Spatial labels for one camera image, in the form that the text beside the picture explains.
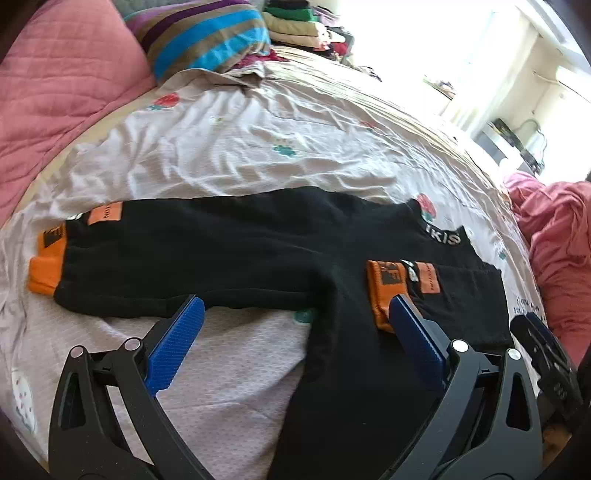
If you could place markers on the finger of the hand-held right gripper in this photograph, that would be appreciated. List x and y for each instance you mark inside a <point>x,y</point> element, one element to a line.
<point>531,332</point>

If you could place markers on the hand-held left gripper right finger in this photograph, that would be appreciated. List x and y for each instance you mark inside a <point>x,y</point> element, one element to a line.
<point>415,337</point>

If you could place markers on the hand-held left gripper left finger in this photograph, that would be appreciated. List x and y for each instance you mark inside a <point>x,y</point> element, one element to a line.
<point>178,341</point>

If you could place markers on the black sweater with orange cuffs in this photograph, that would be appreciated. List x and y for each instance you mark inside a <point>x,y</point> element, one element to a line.
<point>231,249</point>

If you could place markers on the pile of folded clothes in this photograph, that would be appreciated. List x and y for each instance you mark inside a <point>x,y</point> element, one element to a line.
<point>295,27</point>

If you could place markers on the pink blanket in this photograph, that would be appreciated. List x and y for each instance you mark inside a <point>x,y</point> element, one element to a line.
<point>558,230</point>

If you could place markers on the white desk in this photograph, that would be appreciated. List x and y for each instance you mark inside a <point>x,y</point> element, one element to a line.
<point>503,147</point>

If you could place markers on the strawberry print bed sheet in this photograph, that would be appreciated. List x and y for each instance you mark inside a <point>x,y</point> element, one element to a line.
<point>277,152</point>

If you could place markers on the pink quilted pillow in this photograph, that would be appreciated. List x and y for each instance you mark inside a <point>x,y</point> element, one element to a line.
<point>60,83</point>

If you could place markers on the red patterned cloth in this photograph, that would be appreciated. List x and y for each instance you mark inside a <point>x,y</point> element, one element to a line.
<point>263,59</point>

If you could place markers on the striped pillow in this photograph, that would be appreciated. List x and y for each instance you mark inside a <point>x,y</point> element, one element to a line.
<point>203,41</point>

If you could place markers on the grey quilted pillow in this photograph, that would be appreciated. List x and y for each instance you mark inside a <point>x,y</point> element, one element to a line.
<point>131,5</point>

